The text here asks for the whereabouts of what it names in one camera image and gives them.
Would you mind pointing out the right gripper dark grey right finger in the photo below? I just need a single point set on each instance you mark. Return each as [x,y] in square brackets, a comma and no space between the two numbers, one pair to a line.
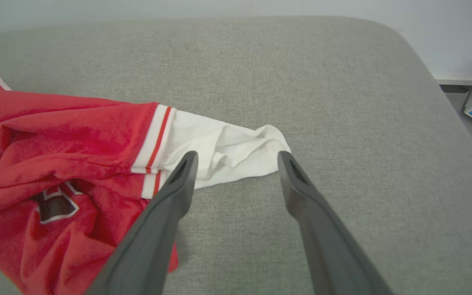
[330,254]

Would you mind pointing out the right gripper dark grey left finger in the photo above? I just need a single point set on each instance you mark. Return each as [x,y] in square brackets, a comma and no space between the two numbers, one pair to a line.
[150,246]

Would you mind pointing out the red and white jersey shirt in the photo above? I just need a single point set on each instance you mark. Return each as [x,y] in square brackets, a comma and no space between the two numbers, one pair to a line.
[55,135]

